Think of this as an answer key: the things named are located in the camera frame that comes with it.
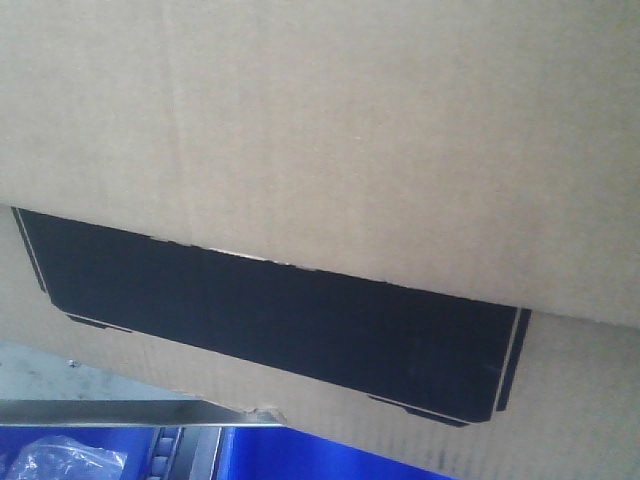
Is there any brown cardboard box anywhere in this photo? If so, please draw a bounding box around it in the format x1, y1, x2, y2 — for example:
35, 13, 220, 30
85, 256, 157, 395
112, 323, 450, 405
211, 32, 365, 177
1, 1, 639, 479

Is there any large blue plastic bin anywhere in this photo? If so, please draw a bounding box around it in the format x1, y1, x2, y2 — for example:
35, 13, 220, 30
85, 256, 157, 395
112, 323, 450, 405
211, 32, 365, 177
212, 427, 444, 479

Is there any left grey roller track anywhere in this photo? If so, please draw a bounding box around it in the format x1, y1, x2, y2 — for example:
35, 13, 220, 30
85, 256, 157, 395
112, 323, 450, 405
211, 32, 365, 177
146, 426, 184, 480

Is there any clear plastic bag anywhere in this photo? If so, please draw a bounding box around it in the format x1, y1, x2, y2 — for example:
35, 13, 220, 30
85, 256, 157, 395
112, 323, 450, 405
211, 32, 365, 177
5, 435, 128, 480

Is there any metal shelf rail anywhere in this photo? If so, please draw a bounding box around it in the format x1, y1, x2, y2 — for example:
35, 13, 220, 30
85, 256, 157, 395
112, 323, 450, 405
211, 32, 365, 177
1, 400, 285, 427

